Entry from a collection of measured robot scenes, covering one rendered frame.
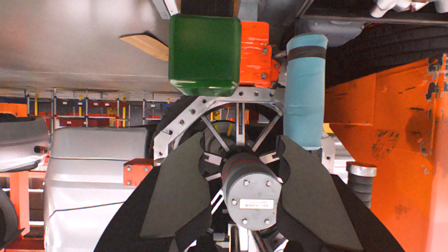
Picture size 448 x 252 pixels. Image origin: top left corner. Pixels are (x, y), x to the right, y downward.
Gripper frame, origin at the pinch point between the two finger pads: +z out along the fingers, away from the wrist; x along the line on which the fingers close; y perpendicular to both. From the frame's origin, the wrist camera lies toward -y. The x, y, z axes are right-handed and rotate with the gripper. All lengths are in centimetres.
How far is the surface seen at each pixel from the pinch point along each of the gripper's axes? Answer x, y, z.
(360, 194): 21.7, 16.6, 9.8
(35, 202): -1147, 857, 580
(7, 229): -306, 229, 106
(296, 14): 5.6, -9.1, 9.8
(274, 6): 14, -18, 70
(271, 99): 10.7, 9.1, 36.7
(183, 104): -17.2, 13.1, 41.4
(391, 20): 15.9, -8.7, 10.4
